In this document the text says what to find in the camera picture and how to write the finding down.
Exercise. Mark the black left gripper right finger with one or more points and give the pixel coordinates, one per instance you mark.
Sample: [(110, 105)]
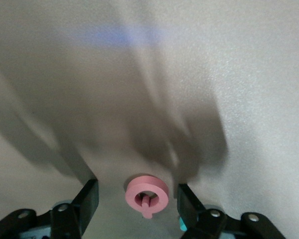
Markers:
[(187, 201)]

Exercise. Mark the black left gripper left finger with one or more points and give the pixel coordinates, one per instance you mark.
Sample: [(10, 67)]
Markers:
[(87, 199)]

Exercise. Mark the teal foam letter R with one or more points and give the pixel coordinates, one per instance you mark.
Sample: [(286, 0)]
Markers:
[(182, 224)]

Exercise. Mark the pink-red foam letter Q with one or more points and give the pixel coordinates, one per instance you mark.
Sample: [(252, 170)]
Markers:
[(130, 194)]

